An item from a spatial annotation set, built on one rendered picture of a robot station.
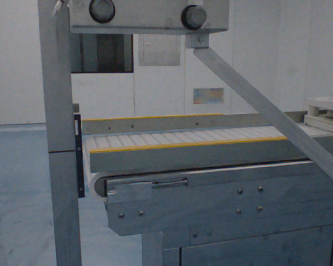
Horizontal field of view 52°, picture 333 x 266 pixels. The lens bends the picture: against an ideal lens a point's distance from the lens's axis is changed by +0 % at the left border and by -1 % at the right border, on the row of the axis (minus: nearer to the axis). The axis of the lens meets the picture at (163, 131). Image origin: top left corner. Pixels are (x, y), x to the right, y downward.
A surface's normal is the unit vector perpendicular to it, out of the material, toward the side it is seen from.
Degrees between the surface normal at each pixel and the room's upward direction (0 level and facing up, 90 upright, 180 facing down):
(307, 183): 90
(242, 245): 90
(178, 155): 90
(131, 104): 90
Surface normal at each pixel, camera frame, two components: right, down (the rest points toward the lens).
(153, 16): 0.26, 0.20
